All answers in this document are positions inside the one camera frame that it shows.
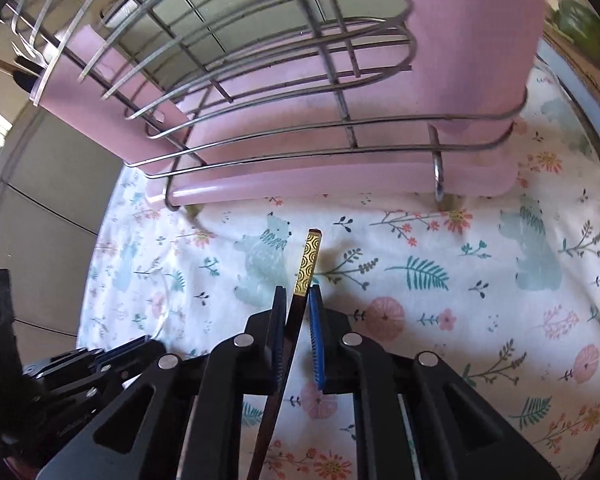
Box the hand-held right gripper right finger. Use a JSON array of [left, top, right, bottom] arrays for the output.
[[307, 284, 565, 480]]

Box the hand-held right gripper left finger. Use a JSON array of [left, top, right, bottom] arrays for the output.
[[36, 286, 288, 480]]

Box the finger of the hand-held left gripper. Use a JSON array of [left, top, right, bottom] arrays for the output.
[[27, 335, 168, 443], [22, 346, 107, 382]]

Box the brown chopstick with gold end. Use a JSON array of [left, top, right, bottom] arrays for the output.
[[246, 228, 325, 480]]

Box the pink utensil cup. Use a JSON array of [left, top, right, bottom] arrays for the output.
[[401, 0, 551, 130]]

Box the floral bear printed cloth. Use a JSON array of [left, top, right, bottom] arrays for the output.
[[77, 62, 600, 480]]

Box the pink drip tray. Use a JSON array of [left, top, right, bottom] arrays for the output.
[[31, 24, 522, 209]]

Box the green blurry object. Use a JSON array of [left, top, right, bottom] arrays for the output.
[[550, 0, 600, 62]]

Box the black utensil handle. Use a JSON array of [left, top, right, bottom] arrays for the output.
[[11, 57, 47, 92]]

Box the metal wire dish rack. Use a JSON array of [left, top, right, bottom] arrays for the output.
[[10, 0, 529, 212]]

